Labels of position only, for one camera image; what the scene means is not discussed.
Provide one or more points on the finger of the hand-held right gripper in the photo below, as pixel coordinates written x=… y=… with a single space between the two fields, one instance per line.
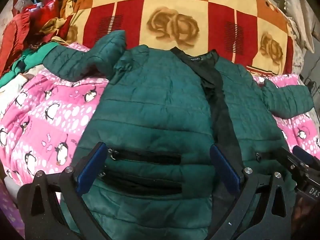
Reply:
x=301 y=153
x=290 y=162

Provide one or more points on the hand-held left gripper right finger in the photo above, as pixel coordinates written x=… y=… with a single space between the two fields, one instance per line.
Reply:
x=225 y=170

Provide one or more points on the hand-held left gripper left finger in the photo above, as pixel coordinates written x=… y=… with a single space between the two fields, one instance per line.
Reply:
x=91 y=170

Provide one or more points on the dark green puffer jacket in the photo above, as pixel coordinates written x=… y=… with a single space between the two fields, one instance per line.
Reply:
x=160 y=105

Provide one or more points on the pink penguin print blanket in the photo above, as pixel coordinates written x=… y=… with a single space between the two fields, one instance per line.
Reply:
x=50 y=130

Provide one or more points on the purple patterned mat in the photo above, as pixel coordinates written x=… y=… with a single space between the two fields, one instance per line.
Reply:
x=10 y=212

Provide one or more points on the white cloth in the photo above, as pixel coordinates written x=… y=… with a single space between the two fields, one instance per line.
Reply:
x=10 y=90

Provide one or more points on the bright green garment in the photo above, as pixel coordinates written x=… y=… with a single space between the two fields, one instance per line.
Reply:
x=32 y=55

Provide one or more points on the white curtain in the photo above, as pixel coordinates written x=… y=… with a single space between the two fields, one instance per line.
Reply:
x=298 y=17

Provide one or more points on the red garment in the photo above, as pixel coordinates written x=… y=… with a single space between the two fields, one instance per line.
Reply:
x=12 y=42

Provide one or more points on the shiny red cloth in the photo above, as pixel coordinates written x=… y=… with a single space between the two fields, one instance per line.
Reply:
x=47 y=12

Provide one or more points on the rose print checkered blanket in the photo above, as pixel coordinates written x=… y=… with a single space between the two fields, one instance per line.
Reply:
x=200 y=5

